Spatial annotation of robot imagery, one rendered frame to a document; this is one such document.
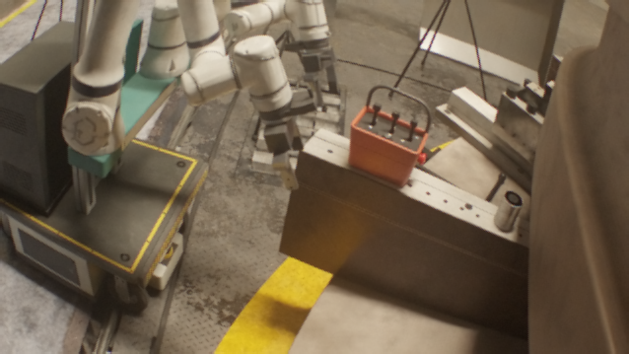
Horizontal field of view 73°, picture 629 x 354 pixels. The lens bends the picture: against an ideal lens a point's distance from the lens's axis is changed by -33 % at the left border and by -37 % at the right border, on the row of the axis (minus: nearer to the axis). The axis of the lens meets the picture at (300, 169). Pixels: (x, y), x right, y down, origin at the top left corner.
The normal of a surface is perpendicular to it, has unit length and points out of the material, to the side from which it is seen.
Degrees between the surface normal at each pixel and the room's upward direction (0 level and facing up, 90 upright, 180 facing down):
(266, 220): 0
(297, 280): 0
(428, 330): 0
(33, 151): 90
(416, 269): 90
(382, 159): 97
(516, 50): 90
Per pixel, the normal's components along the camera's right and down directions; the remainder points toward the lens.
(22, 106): -0.24, 0.54
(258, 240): 0.17, -0.80
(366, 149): -0.42, 0.58
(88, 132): 0.17, 0.67
